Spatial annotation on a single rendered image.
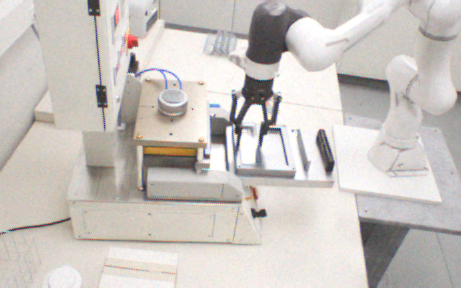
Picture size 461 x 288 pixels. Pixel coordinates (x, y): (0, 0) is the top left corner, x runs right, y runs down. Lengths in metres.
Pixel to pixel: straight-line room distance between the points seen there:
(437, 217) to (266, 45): 0.89
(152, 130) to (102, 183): 0.22
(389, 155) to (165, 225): 0.82
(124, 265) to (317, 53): 0.70
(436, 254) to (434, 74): 1.34
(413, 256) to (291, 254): 1.27
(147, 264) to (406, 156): 0.96
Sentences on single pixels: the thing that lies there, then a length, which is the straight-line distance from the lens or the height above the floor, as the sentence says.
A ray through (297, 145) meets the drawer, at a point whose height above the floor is 0.97.
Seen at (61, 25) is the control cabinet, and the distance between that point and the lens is 0.96.
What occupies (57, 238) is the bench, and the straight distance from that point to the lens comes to 1.41.
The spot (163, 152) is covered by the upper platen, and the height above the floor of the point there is 1.04.
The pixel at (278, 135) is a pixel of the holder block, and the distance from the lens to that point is 1.39.
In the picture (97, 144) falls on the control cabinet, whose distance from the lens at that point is 1.28.
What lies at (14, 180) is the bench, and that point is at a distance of 1.60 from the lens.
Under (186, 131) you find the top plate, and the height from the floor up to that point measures 1.11.
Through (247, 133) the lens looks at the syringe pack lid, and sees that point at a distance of 1.34.
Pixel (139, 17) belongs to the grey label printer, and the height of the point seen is 0.90.
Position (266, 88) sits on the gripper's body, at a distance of 1.16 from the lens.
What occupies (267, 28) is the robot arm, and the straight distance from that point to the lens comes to 1.07.
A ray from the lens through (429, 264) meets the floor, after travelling 2.58.
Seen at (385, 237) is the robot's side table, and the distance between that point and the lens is 1.99.
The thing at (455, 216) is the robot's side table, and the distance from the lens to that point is 1.72.
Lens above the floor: 1.84
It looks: 40 degrees down
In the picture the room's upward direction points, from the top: 8 degrees clockwise
